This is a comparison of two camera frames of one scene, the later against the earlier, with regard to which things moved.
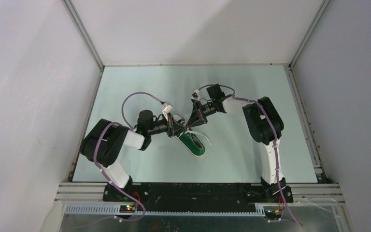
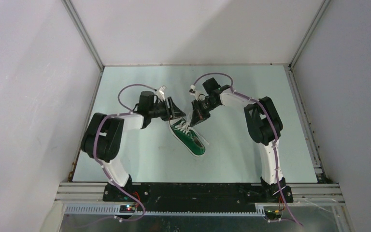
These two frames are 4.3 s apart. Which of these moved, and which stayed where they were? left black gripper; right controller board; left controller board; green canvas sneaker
Moved: left black gripper
Stayed: left controller board; green canvas sneaker; right controller board
